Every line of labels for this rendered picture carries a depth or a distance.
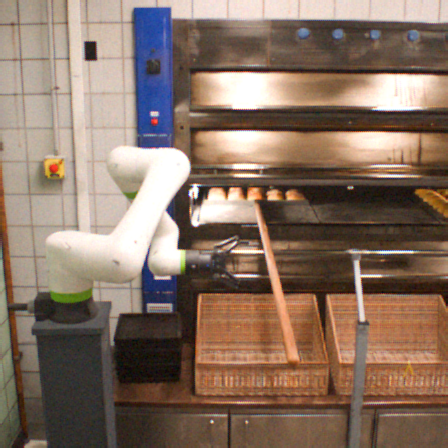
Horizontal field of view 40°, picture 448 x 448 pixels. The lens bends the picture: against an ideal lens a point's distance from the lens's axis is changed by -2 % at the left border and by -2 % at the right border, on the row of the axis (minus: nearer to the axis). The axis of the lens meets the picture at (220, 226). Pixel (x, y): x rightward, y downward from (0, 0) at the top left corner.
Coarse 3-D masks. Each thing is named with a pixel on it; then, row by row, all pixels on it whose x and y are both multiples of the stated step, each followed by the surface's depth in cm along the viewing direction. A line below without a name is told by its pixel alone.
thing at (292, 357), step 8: (256, 208) 312; (264, 224) 281; (264, 232) 268; (264, 240) 257; (264, 248) 248; (272, 256) 237; (272, 264) 227; (272, 272) 219; (272, 280) 212; (280, 288) 204; (280, 296) 197; (280, 304) 190; (280, 312) 185; (280, 320) 180; (288, 320) 180; (288, 328) 174; (288, 336) 168; (288, 344) 164; (288, 352) 160; (296, 352) 160; (288, 360) 157; (296, 360) 156
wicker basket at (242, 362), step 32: (224, 320) 295; (256, 320) 295; (320, 320) 277; (224, 352) 294; (256, 352) 294; (320, 352) 271; (224, 384) 256; (256, 384) 256; (288, 384) 265; (320, 384) 256
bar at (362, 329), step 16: (240, 256) 255; (256, 256) 255; (288, 256) 254; (304, 256) 254; (320, 256) 254; (336, 256) 254; (352, 256) 253; (368, 256) 254; (384, 256) 253; (400, 256) 253; (416, 256) 253; (432, 256) 253; (352, 400) 247; (352, 416) 247; (352, 432) 249
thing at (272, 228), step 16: (192, 224) 292; (208, 224) 292; (224, 224) 292; (240, 224) 292; (256, 224) 292; (272, 224) 292; (288, 224) 292; (304, 224) 292; (320, 224) 292; (336, 224) 292; (352, 224) 292; (368, 224) 292; (384, 224) 292; (400, 224) 292; (416, 224) 292; (432, 224) 292
